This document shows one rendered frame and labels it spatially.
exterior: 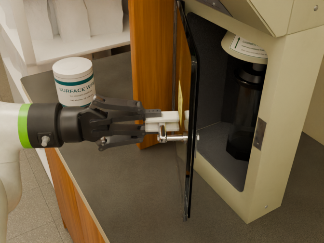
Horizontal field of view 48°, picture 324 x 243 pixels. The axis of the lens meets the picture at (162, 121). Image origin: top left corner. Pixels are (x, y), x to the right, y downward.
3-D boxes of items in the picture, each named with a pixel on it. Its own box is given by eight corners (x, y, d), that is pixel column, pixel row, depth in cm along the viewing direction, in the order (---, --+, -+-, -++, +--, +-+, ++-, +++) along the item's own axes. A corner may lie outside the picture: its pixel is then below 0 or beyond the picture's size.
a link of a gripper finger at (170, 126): (145, 129, 74) (145, 132, 74) (179, 128, 74) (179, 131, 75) (144, 120, 76) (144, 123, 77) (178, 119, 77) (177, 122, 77)
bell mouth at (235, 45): (263, 25, 87) (267, 2, 84) (324, 52, 75) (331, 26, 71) (204, 40, 80) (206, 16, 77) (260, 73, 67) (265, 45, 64)
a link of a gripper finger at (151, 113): (136, 114, 74) (135, 101, 72) (161, 113, 74) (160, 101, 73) (136, 118, 73) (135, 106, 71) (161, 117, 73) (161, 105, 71)
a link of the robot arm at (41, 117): (35, 92, 75) (44, 128, 81) (20, 125, 66) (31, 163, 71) (64, 91, 75) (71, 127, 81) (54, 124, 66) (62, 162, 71)
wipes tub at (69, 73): (88, 89, 136) (84, 53, 127) (102, 106, 127) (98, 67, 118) (54, 99, 130) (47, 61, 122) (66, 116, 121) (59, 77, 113)
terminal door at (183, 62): (175, 139, 104) (179, -2, 80) (186, 225, 79) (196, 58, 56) (172, 139, 104) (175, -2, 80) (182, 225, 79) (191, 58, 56)
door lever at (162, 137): (181, 118, 78) (181, 108, 76) (185, 146, 70) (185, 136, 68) (155, 119, 77) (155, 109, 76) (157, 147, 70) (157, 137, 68)
